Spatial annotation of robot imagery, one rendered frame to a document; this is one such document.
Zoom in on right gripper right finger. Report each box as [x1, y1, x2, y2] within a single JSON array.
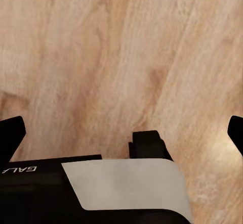
[[227, 115, 243, 155]]

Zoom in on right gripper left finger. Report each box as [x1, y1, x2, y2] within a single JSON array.
[[0, 116, 26, 175]]

